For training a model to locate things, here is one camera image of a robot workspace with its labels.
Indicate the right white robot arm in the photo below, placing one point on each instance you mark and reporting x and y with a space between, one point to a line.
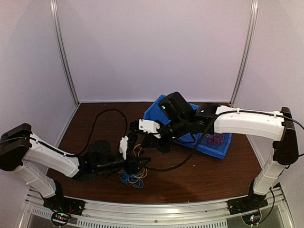
279 126

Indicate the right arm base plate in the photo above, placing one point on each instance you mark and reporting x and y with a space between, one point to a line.
245 204

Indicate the blue bin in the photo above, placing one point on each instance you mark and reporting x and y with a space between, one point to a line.
155 113
186 108
215 145

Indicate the blue bin middle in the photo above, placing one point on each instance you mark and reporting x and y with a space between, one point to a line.
186 108

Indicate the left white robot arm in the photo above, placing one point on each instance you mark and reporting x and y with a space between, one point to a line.
20 149

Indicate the blue bin near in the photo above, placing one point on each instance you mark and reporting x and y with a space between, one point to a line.
215 145

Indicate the right aluminium frame post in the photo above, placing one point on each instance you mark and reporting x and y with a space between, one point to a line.
246 51

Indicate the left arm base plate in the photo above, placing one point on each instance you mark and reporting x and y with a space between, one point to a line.
65 204

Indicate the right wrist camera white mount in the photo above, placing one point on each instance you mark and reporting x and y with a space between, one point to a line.
143 126

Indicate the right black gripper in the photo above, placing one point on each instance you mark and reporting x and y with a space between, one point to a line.
150 141

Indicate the aluminium frame post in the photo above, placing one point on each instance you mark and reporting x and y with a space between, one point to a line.
246 51
62 51

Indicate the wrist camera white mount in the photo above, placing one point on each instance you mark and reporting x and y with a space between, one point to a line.
123 146
143 126

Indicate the left aluminium frame post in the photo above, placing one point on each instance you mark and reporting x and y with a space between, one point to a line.
62 51

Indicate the front aluminium rail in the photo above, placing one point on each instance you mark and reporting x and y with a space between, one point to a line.
208 214

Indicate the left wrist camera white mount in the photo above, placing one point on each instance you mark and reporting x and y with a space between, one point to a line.
123 146

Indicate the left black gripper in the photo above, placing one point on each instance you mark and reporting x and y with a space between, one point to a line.
132 166

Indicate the blue bin far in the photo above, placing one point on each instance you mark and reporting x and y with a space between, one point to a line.
155 113

